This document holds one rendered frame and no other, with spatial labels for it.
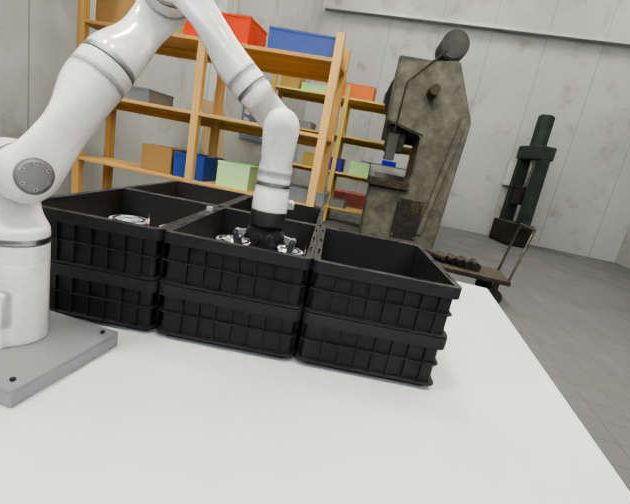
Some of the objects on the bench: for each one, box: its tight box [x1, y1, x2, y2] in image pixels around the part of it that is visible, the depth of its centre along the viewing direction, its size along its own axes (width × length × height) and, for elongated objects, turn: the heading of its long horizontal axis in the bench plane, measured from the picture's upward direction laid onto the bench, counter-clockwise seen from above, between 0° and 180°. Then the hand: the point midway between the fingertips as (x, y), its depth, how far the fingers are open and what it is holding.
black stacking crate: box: [295, 273, 447, 386], centre depth 98 cm, size 40×30×12 cm
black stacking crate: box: [156, 270, 312, 358], centre depth 98 cm, size 40×30×12 cm
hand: (259, 272), depth 85 cm, fingers open, 5 cm apart
